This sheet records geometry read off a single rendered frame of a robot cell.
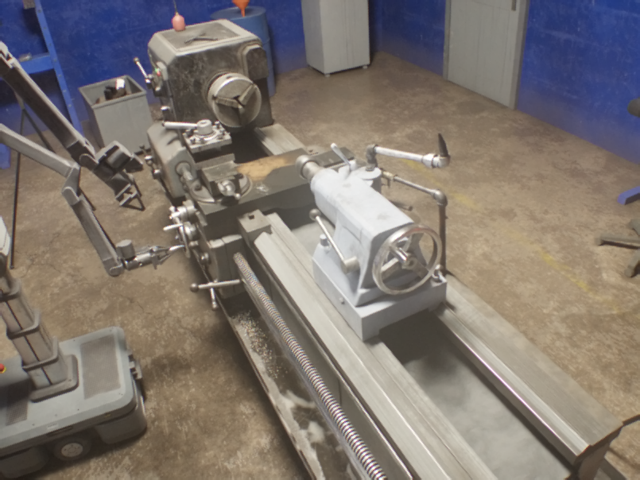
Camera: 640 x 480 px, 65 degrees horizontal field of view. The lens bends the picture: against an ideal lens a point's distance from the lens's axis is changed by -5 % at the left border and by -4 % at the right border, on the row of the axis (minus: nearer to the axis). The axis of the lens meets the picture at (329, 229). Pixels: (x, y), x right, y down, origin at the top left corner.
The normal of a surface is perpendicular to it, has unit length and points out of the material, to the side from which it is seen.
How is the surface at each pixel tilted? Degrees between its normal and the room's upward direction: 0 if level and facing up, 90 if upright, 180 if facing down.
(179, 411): 0
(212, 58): 90
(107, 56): 90
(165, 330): 0
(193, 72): 90
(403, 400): 0
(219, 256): 90
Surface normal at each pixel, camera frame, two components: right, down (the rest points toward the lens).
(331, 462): -0.07, -0.82
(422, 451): -0.58, -0.48
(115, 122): 0.54, 0.45
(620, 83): -0.89, 0.31
